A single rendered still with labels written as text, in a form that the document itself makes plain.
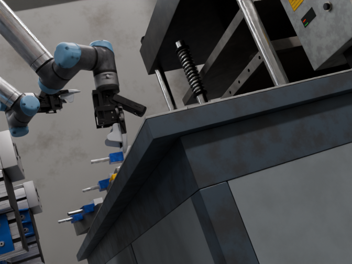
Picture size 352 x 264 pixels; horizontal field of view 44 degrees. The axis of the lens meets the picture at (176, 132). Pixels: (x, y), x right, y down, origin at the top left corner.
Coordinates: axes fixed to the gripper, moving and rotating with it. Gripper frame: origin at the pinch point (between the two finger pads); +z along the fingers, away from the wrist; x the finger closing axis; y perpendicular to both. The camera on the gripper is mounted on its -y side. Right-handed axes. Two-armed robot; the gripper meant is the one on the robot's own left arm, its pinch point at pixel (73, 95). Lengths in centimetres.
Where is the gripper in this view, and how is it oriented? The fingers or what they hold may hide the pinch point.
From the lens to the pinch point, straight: 213.0
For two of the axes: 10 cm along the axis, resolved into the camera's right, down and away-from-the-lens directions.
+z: 7.5, -0.8, 6.6
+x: 6.1, -2.9, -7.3
